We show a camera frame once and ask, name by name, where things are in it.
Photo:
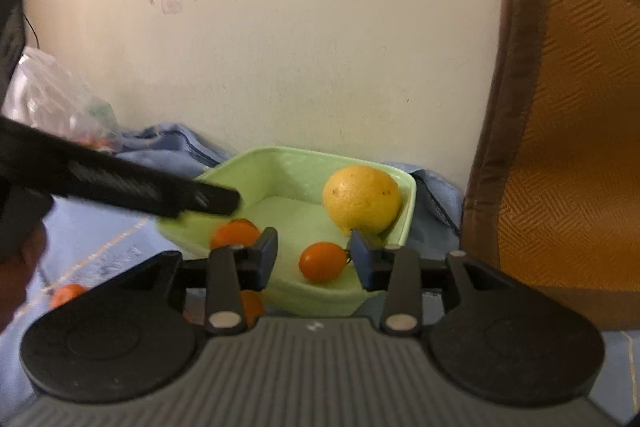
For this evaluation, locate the clear plastic bag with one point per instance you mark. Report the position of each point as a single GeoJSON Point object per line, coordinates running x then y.
{"type": "Point", "coordinates": [45, 92]}

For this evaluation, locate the yellow lemon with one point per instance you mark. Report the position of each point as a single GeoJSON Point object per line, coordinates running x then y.
{"type": "Point", "coordinates": [361, 199]}

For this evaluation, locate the brown woven seat mat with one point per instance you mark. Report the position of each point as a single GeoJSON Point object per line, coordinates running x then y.
{"type": "Point", "coordinates": [575, 132]}

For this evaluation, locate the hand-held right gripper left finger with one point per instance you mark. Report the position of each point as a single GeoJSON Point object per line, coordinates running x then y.
{"type": "Point", "coordinates": [264, 259]}

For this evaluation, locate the orange cherry tomato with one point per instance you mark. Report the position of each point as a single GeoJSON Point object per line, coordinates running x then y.
{"type": "Point", "coordinates": [67, 296]}
{"type": "Point", "coordinates": [251, 307]}
{"type": "Point", "coordinates": [322, 263]}
{"type": "Point", "coordinates": [235, 236]}

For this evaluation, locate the pink wall sticker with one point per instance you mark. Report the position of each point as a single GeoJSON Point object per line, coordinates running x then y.
{"type": "Point", "coordinates": [171, 3]}

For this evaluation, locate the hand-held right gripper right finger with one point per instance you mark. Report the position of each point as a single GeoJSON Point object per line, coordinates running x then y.
{"type": "Point", "coordinates": [362, 264]}

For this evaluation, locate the blue quilted blanket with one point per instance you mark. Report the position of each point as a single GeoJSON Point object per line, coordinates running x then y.
{"type": "Point", "coordinates": [90, 232]}

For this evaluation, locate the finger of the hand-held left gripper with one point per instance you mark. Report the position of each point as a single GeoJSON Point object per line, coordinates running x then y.
{"type": "Point", "coordinates": [150, 187]}

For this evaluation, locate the person's left hand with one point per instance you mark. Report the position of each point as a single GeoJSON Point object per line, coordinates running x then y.
{"type": "Point", "coordinates": [17, 292]}

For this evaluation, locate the light green plastic basin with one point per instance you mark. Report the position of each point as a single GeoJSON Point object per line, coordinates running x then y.
{"type": "Point", "coordinates": [295, 187]}

